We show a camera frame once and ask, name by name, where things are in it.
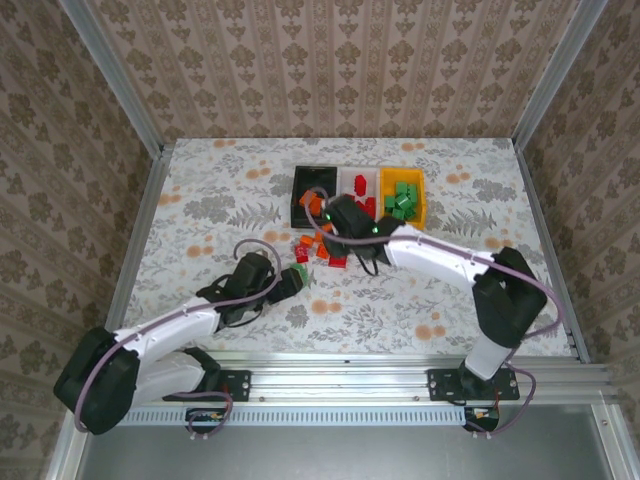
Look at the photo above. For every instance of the red lego brick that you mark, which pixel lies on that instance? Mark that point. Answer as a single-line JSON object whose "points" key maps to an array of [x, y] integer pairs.
{"points": [[371, 206], [338, 261], [360, 182], [302, 252], [361, 202]]}

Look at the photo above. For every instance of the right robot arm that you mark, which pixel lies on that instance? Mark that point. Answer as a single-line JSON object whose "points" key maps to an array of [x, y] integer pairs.
{"points": [[435, 255]]}

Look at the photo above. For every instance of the white plastic bin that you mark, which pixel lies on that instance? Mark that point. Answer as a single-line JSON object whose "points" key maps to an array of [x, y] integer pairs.
{"points": [[347, 177]]}

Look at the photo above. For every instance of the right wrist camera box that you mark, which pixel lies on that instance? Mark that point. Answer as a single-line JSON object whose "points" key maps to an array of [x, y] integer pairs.
{"points": [[350, 216]]}

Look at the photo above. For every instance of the small circuit board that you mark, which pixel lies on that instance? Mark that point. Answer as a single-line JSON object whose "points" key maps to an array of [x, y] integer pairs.
{"points": [[205, 416], [482, 415]]}

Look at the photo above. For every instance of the aluminium frame post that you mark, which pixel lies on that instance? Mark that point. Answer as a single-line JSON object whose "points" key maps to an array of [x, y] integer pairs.
{"points": [[120, 85], [556, 75]]}

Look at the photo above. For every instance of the yellow plastic bin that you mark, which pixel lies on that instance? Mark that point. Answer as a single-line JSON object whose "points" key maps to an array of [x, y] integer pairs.
{"points": [[421, 220]]}

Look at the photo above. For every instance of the floral patterned tablecloth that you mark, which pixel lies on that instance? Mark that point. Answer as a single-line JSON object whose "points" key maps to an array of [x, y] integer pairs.
{"points": [[225, 175]]}

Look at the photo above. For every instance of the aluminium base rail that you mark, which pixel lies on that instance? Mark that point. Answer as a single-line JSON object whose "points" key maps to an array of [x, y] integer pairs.
{"points": [[340, 380]]}

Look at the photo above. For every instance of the aluminium side rail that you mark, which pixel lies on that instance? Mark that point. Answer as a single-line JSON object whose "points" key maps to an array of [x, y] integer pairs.
{"points": [[136, 250], [551, 250]]}

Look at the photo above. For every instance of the black plastic bin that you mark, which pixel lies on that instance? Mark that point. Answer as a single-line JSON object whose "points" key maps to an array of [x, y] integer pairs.
{"points": [[296, 215]]}

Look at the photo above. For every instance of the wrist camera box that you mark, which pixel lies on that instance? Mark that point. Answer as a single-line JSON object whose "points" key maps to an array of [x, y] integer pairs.
{"points": [[252, 272], [350, 216]]}

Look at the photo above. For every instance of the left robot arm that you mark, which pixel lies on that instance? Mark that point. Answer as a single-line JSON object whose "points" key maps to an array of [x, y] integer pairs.
{"points": [[170, 330]]}

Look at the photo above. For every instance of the grey metal panel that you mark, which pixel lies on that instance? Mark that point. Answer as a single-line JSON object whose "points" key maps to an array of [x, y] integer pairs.
{"points": [[325, 455]]}

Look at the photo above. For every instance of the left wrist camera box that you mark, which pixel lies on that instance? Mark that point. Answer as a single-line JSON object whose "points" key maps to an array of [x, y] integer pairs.
{"points": [[252, 272]]}

